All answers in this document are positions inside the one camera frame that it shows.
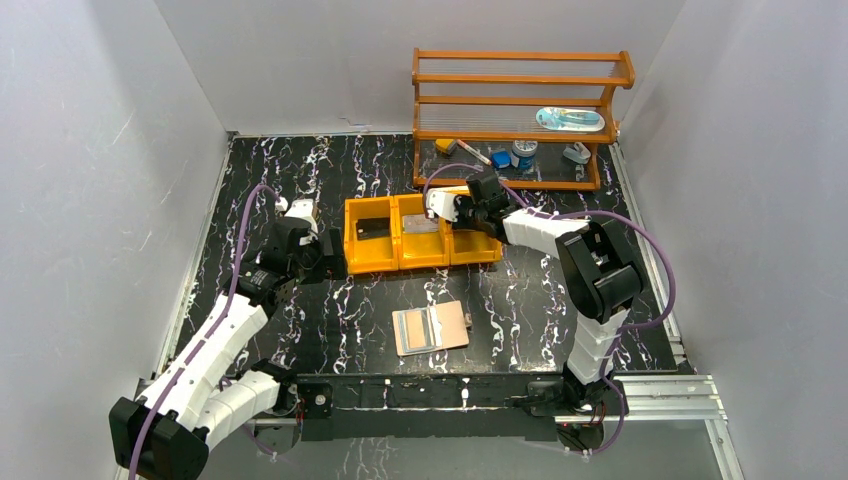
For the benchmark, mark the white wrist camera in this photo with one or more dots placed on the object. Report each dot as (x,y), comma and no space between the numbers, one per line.
(440,202)
(304,209)

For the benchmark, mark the yellow sponge block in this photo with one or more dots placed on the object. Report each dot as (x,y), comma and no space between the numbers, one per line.
(445,147)

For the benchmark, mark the black card in bin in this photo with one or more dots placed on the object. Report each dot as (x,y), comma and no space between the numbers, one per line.
(373,228)

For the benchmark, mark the blue packaged item on shelf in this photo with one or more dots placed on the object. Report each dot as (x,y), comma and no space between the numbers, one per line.
(570,120)

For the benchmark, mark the blue small box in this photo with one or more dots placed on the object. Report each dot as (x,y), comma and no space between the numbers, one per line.
(501,159)

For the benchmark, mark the left orange bin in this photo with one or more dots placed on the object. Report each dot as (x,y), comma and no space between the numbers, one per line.
(376,255)

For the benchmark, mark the orange wooden shelf rack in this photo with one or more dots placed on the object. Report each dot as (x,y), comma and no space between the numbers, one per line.
(489,99)

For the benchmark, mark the right orange bin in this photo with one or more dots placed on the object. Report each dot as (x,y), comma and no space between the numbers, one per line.
(470,246)

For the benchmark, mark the orange bin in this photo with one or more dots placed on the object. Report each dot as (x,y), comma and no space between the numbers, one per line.
(422,240)
(470,246)
(376,255)

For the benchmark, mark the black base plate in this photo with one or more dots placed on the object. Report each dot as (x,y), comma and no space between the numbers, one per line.
(534,406)

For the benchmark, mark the white marker pen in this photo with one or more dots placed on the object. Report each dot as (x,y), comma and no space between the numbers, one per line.
(474,152)

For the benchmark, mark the silver card in bin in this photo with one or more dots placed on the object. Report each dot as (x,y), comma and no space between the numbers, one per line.
(416,224)

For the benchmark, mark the middle orange bin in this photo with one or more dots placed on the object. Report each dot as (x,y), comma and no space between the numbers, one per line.
(422,240)

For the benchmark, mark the beige leather card holder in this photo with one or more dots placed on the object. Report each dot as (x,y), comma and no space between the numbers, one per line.
(437,327)

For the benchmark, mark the blue white tape roll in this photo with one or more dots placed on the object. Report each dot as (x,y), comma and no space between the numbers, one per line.
(523,154)

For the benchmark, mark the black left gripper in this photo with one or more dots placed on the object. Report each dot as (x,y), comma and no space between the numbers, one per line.
(332,253)

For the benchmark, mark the aluminium frame rail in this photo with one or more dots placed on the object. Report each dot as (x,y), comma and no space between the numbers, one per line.
(662,397)

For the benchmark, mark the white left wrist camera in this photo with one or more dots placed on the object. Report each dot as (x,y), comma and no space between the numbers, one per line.
(304,209)

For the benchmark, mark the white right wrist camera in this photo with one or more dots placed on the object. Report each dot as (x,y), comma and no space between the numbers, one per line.
(440,202)

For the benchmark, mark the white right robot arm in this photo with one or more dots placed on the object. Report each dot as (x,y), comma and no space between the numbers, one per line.
(600,271)

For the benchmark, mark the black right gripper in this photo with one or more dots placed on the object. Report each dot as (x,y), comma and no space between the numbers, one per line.
(461,202)

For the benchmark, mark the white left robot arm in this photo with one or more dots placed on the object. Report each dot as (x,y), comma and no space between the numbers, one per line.
(169,430)

